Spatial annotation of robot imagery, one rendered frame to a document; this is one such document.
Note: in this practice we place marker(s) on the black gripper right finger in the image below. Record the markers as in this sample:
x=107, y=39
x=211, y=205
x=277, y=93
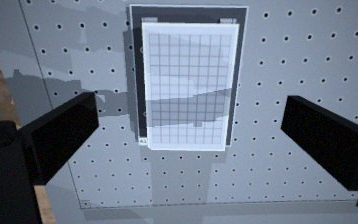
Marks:
x=330, y=139

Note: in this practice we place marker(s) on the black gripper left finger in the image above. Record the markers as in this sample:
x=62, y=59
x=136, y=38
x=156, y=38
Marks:
x=33, y=154

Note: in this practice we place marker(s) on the grey perforated base plate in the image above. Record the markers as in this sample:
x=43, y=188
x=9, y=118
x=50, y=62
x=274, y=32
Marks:
x=292, y=47

